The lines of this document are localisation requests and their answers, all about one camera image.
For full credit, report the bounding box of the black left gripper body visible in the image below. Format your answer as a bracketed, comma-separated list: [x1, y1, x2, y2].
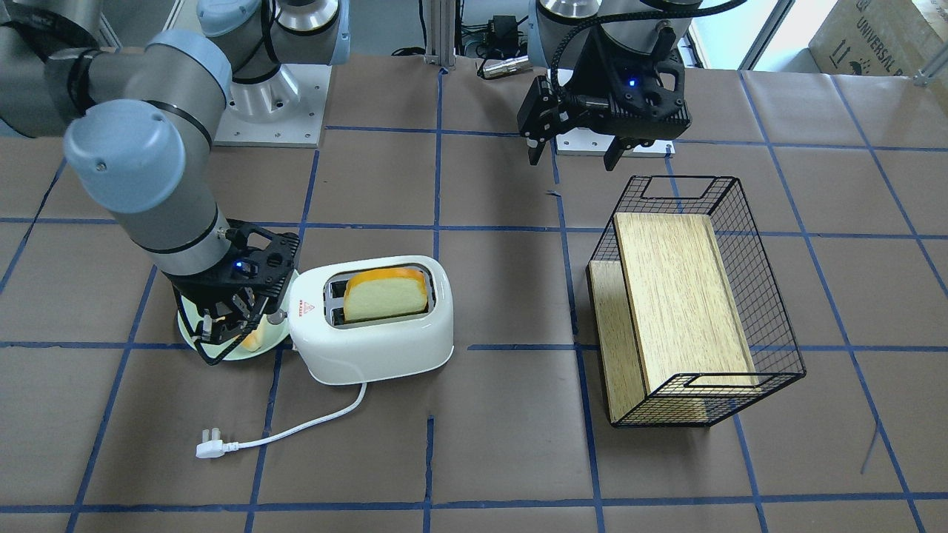
[549, 21, 692, 141]

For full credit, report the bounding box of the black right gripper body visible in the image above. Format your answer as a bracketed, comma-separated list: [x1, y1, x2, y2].
[165, 218, 299, 326]

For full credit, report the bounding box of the white toaster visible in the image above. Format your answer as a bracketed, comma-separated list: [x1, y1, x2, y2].
[287, 255, 454, 386]

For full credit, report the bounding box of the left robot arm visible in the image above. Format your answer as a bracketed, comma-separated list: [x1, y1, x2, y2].
[517, 1, 701, 171]

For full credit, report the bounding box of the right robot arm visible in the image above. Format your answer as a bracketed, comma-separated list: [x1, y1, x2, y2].
[2, 1, 351, 366]

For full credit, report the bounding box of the bread slice in toaster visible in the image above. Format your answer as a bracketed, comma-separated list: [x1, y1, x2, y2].
[343, 266, 429, 323]

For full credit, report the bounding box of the triangular bread on plate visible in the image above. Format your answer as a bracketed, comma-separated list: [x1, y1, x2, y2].
[239, 324, 265, 353]

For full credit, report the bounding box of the light green plate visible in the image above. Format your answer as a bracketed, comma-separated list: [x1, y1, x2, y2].
[168, 260, 298, 366]

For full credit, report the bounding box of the wooden box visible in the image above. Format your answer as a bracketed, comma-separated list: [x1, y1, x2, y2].
[588, 212, 763, 427]

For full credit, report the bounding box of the white toaster power cord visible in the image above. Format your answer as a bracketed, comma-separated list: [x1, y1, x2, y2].
[196, 381, 368, 460]

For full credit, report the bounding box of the aluminium frame post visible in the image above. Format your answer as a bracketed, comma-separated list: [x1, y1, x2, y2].
[421, 0, 460, 71]

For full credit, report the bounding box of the black wire basket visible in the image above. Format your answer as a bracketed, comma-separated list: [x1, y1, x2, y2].
[588, 175, 807, 428]

